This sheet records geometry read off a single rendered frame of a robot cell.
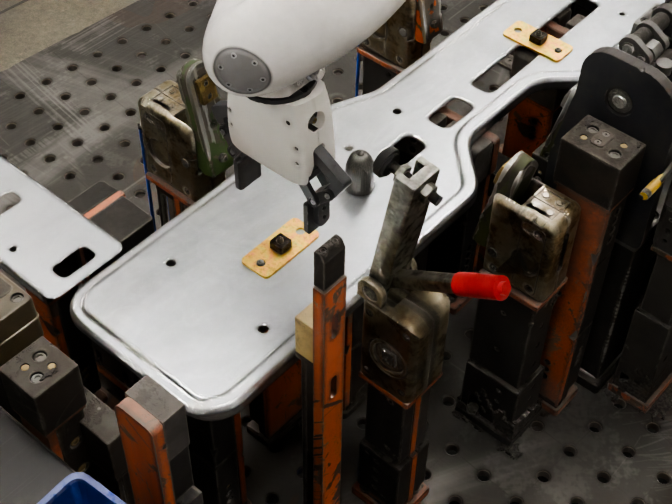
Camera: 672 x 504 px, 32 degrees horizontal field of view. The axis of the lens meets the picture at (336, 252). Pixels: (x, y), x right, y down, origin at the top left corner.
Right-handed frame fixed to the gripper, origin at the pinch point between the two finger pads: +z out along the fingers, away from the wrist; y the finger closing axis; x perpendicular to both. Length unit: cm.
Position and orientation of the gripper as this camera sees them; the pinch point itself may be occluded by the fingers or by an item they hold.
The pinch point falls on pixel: (281, 196)
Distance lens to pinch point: 117.2
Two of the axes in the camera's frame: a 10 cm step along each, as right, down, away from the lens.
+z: 0.0, 6.8, 7.4
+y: -7.6, -4.8, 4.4
